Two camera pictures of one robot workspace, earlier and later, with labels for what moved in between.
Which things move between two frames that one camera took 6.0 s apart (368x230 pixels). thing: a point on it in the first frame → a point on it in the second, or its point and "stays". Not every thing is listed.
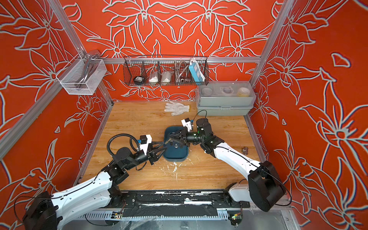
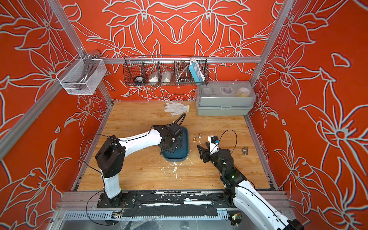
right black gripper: x=184 y=136 → x=205 y=153
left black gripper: x=151 y=155 → x=176 y=145
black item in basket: x=138 y=80 stays
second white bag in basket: x=166 y=76 stays
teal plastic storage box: x=177 y=150 stays
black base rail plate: x=179 y=203 stays
